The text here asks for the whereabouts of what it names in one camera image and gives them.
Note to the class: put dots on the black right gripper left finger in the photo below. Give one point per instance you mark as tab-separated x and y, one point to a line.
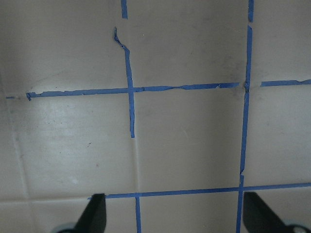
93	218

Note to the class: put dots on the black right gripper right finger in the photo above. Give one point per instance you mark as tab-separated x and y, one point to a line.
258	217

